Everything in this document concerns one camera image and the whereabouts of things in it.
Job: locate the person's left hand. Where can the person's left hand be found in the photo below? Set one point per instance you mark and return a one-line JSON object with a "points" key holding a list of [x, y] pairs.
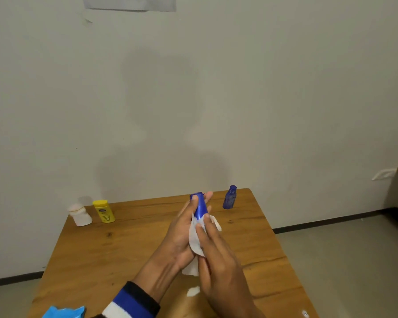
{"points": [[174, 240]]}

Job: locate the person's right hand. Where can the person's right hand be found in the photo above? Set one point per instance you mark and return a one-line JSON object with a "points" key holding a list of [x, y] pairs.
{"points": [[224, 278]]}

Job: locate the person's left thumb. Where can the person's left thumb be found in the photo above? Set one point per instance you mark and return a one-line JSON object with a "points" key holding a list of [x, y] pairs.
{"points": [[189, 208]]}

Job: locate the person's right thumb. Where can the person's right thumb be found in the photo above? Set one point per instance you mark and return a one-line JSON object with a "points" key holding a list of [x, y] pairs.
{"points": [[202, 240]]}

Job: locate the white tissue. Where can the white tissue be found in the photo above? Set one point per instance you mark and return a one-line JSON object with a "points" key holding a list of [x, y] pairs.
{"points": [[194, 240]]}

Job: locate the blue tube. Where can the blue tube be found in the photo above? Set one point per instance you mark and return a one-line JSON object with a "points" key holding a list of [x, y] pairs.
{"points": [[200, 206]]}

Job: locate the person's left forearm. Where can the person's left forearm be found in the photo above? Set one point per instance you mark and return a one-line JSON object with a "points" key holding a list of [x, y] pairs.
{"points": [[146, 284]]}

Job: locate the small dark blue bottle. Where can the small dark blue bottle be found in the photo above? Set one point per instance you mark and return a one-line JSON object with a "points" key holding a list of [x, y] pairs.
{"points": [[230, 198]]}

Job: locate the small white tissue scrap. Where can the small white tissue scrap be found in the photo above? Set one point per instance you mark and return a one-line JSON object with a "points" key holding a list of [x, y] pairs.
{"points": [[193, 291]]}

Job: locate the yellow bottle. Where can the yellow bottle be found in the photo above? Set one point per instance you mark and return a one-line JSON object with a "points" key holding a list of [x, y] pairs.
{"points": [[103, 211]]}

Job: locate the white bottle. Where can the white bottle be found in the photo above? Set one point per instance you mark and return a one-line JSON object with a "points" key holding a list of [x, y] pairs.
{"points": [[80, 215]]}

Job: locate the tiny white scrap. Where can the tiny white scrap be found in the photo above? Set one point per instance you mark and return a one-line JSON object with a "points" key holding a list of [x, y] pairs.
{"points": [[305, 314]]}

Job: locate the light blue packet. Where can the light blue packet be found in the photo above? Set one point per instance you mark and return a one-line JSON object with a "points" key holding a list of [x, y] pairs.
{"points": [[64, 312]]}

